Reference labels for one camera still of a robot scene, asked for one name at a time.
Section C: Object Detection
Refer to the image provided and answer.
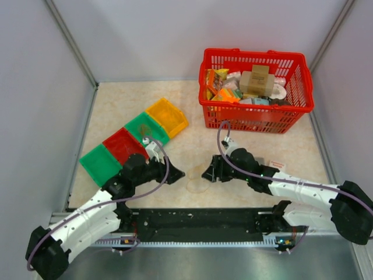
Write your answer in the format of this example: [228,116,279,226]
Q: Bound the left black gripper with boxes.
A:
[133,153,185,187]

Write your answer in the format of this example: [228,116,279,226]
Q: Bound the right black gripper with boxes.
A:
[202,154,250,183]

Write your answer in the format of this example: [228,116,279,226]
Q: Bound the pink wire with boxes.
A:
[109,136,132,158]

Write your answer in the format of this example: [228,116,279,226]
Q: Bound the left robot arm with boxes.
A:
[26,153,185,279]

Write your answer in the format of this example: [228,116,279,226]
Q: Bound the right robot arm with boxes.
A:
[202,148,372,245]

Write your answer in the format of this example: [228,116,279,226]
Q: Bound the yellow plastic bin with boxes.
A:
[145,98,189,139]

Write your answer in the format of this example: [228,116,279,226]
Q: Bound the upper green plastic bin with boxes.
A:
[124,112,170,145]

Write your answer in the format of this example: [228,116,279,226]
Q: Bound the green plastic bin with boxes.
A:
[79,144,122,188]
[124,112,170,145]

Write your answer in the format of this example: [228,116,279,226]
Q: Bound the white red label card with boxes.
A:
[269,160,286,172]

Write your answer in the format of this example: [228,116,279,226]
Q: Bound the red plastic bin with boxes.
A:
[103,127,149,165]

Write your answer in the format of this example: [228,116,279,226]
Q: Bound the lower green plastic bin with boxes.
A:
[79,144,122,188]

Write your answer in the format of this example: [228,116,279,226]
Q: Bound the orange snack box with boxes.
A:
[212,89,241,103]

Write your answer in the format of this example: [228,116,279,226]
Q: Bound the red plastic shopping basket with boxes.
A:
[199,48,314,134]

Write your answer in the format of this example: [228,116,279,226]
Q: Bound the brown cardboard box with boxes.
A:
[240,65,275,96]

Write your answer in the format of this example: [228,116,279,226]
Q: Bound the white tape roll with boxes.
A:
[269,83,287,100]

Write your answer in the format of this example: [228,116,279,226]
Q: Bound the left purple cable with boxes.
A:
[26,135,170,271]

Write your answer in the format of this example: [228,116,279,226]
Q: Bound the purple cable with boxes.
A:
[26,135,170,271]
[217,121,373,239]

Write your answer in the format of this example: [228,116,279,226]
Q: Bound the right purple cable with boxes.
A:
[217,121,373,239]

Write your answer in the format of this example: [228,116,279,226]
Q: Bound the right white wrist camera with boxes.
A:
[221,136,239,156]

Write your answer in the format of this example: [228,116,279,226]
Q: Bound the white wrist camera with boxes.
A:
[142,137,163,162]
[221,136,239,156]

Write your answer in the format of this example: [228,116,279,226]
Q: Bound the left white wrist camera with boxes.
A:
[142,137,163,162]

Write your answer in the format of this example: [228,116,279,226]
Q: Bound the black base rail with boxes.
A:
[117,208,293,242]

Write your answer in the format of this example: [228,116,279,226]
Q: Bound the grey slotted cable duct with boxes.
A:
[91,235,295,249]

